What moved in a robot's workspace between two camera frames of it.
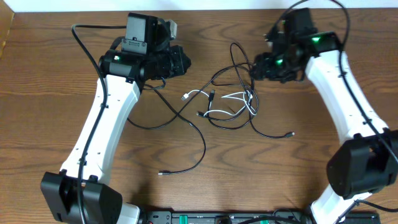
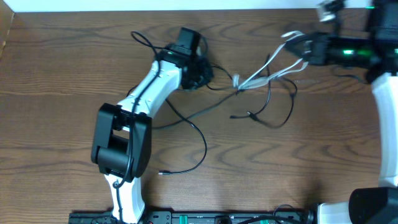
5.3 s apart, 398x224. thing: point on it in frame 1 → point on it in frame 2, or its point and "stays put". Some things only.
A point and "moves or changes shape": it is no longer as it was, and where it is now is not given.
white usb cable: (186, 96) moves or changes shape
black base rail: (248, 217) stays put
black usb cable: (252, 95) → (252, 116)
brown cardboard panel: (7, 15) stays put
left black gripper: (182, 61) → (206, 66)
